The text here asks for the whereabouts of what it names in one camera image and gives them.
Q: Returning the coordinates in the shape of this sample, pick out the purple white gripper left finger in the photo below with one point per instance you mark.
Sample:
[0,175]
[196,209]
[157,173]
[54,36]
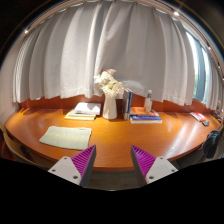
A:
[76,169]

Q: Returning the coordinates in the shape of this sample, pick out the dark bag on chair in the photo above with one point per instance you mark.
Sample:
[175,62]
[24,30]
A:
[210,144]

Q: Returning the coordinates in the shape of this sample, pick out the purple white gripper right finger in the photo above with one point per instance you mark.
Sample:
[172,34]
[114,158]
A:
[149,168]

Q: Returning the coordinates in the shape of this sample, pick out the small dark device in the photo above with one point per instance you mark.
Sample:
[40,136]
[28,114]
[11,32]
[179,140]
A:
[205,123]

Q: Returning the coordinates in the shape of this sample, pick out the upright blue grey books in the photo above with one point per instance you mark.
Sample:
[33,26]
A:
[126,104]

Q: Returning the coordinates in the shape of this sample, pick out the white ceramic vase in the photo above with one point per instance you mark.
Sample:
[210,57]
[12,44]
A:
[109,108]

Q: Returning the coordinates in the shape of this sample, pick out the yellow flat book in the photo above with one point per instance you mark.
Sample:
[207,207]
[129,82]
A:
[78,116]

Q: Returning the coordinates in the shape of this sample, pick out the white pleated curtain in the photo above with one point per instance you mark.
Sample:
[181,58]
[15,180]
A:
[149,50]

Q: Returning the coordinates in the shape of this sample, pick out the blue book under stack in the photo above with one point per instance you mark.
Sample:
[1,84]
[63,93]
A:
[145,119]

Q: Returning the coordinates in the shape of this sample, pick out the white open book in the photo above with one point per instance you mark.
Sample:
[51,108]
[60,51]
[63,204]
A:
[88,108]

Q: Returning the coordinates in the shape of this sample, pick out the wooden chair at left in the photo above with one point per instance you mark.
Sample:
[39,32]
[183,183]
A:
[14,148]

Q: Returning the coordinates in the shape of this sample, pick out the white flower bouquet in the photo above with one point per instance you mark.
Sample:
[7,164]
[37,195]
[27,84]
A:
[107,84]

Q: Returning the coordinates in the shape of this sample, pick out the orange book on stack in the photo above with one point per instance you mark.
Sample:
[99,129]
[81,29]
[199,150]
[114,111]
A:
[140,111]

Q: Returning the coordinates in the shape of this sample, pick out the clear plastic water bottle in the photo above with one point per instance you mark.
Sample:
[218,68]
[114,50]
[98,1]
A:
[148,102]

